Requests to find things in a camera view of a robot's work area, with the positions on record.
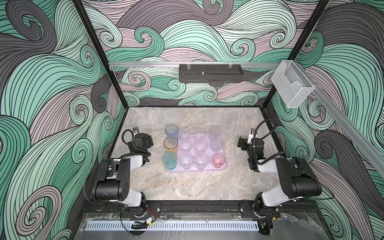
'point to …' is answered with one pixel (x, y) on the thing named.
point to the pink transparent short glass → (218, 160)
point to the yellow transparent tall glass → (171, 144)
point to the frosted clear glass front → (201, 160)
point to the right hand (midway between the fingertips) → (249, 137)
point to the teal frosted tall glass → (170, 159)
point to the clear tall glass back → (186, 160)
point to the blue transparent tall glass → (171, 130)
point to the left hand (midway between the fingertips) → (140, 137)
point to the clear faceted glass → (185, 145)
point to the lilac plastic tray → (201, 152)
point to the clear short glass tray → (216, 145)
